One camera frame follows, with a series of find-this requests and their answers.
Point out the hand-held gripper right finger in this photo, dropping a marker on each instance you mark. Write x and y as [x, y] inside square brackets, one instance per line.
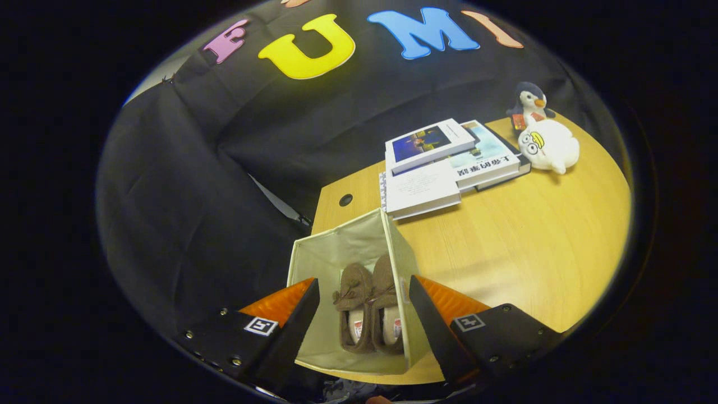
[435, 336]

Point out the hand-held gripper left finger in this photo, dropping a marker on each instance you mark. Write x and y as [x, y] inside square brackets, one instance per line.
[294, 336]

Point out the brown fuzzy shoe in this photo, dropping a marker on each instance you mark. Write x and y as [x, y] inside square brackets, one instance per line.
[386, 275]
[353, 280]

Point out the green fabric storage box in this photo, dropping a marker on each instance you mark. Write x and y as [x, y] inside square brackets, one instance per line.
[336, 252]

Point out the white text-covered book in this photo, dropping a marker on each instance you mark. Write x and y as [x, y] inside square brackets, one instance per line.
[420, 188]

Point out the book with pale sky cover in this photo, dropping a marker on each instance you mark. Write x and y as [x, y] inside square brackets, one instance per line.
[488, 157]

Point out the black book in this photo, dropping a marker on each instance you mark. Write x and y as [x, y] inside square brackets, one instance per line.
[526, 166]

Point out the white book blue photo cover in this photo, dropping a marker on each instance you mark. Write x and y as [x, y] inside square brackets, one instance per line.
[426, 143]

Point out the white plush toy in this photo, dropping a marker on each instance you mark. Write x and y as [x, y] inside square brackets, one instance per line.
[552, 148]

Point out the penguin plush toy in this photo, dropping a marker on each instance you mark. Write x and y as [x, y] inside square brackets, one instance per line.
[530, 101]

